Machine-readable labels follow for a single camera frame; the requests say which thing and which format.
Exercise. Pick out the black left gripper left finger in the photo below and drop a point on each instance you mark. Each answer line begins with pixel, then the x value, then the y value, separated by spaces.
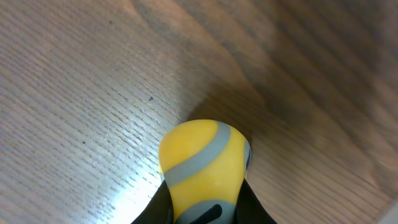
pixel 159 210

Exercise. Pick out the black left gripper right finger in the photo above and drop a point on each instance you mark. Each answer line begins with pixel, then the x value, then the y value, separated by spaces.
pixel 249 209

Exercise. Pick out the yellow ball with face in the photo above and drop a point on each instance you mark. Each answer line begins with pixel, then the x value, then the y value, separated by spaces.
pixel 204 163

